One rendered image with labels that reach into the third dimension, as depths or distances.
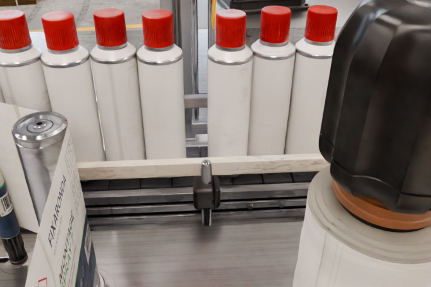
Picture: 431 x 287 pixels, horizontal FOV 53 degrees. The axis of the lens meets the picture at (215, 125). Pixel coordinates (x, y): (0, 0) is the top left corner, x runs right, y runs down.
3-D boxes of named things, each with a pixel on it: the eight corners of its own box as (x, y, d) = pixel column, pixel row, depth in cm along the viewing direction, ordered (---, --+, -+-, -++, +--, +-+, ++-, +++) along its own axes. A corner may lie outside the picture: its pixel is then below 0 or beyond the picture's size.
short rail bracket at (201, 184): (194, 248, 52) (192, 169, 46) (194, 230, 54) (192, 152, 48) (221, 247, 52) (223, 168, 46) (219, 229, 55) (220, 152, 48)
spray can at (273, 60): (248, 172, 56) (258, 17, 45) (241, 149, 61) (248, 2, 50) (287, 170, 57) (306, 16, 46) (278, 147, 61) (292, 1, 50)
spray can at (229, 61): (215, 182, 55) (217, 24, 44) (201, 158, 59) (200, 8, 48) (253, 173, 56) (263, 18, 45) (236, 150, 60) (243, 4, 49)
